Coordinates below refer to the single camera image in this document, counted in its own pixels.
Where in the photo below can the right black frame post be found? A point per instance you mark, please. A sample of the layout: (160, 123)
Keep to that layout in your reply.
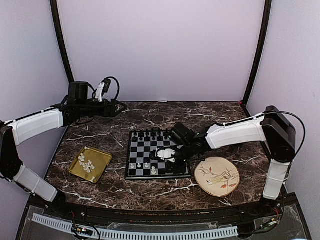
(258, 52)

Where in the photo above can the cream plate with bird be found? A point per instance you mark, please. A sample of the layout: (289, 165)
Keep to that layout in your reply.
(217, 176)

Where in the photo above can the white chess king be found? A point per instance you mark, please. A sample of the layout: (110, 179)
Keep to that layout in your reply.
(153, 170)

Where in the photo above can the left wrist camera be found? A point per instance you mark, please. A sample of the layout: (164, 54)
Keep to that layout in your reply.
(103, 88)

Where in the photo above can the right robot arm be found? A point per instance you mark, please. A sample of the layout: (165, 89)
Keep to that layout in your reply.
(270, 126)

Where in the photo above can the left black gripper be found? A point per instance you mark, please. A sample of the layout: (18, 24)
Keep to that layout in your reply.
(111, 113)

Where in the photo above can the gold square tray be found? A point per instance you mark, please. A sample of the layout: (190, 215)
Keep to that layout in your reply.
(90, 164)

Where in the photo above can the white slotted cable duct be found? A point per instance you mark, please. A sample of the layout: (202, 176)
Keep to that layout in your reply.
(133, 232)

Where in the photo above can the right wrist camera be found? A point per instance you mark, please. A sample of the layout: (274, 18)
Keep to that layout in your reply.
(163, 154)

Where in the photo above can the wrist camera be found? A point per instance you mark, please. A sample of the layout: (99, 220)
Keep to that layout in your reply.
(163, 154)
(103, 88)

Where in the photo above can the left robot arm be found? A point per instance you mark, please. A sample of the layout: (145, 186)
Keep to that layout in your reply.
(17, 131)

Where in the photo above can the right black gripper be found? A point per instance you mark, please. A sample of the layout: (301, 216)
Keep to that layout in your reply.
(182, 169)

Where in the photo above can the black frame post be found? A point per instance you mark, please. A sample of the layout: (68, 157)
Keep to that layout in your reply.
(57, 22)
(258, 52)

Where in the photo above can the left black frame post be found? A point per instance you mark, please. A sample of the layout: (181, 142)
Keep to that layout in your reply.
(57, 22)

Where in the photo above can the black grey chessboard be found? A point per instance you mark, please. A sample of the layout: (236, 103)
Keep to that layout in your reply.
(148, 155)

